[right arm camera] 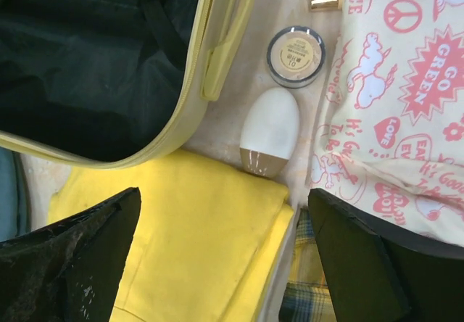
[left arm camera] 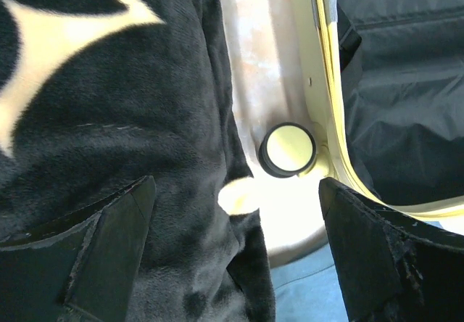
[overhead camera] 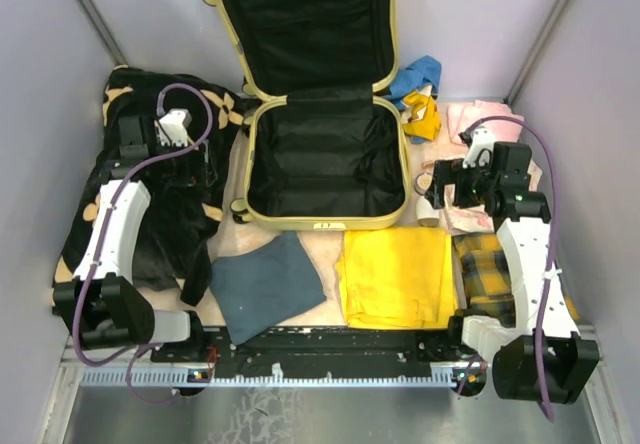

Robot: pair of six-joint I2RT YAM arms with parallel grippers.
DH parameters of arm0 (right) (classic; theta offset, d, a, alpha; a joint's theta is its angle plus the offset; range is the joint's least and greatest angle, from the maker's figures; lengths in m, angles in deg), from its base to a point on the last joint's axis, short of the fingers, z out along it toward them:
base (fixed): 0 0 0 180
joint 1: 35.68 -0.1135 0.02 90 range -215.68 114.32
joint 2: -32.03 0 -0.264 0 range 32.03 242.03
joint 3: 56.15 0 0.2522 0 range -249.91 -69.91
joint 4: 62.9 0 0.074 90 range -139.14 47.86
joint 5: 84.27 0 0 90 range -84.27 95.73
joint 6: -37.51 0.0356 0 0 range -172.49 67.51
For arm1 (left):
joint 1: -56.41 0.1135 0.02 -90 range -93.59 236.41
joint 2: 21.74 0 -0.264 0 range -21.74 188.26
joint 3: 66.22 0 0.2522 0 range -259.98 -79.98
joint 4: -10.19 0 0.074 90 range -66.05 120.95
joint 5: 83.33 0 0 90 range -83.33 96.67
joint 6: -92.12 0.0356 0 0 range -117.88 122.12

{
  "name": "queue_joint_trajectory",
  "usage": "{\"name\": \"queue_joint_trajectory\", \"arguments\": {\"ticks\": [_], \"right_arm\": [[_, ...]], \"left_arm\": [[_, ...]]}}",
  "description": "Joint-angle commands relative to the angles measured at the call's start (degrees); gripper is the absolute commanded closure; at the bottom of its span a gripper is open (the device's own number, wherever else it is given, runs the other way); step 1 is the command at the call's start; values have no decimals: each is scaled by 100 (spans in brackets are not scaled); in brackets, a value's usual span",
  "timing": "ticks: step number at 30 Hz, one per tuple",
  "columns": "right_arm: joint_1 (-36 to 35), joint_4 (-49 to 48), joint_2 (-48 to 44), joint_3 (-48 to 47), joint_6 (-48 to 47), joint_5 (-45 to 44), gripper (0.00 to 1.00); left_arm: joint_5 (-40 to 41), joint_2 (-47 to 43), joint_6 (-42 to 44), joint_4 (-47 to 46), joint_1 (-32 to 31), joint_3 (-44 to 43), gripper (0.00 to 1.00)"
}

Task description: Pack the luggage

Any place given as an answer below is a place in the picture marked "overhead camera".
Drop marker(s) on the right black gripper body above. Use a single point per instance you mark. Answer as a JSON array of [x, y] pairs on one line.
[[470, 183]]

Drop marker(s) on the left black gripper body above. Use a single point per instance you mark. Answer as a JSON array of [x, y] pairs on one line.
[[185, 172]]

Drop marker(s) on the white pink printed garment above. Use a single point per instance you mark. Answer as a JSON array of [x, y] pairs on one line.
[[465, 214]]

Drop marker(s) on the yellow black plaid shirt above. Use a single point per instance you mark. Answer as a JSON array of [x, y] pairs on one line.
[[486, 277]]

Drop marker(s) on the yellow pants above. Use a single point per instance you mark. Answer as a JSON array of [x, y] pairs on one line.
[[398, 278]]

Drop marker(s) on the dark blue shirt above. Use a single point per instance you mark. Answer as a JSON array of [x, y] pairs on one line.
[[262, 288]]

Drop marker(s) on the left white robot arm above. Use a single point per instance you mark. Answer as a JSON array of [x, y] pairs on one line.
[[98, 303]]

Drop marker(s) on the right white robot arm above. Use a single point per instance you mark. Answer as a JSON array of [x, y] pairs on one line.
[[543, 357]]

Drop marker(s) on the black floral fleece blanket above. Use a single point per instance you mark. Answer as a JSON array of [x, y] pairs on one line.
[[172, 246]]

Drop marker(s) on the round cosmetic compact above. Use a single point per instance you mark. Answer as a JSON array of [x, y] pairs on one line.
[[422, 183]]

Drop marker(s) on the white egg-shaped container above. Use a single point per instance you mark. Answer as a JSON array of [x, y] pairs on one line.
[[426, 215]]

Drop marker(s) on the pink folded towel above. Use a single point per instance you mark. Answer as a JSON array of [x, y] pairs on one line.
[[460, 116]]

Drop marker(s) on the yellow patterned cloth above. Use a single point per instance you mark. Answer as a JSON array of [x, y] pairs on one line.
[[420, 117]]

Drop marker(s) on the blue crumpled cloth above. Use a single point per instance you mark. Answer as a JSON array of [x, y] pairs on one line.
[[422, 72]]

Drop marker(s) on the yellow open suitcase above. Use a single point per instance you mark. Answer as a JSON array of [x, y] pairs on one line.
[[326, 150]]

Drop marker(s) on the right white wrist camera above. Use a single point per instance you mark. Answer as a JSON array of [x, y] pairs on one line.
[[480, 144]]

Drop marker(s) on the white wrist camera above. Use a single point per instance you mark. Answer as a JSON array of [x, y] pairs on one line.
[[480, 144], [172, 129]]

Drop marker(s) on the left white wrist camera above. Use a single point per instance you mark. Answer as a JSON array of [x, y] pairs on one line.
[[172, 129]]

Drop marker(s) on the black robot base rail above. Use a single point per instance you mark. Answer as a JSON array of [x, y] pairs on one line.
[[315, 351]]

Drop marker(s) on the white cable duct strip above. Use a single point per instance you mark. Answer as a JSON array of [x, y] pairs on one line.
[[177, 377]]

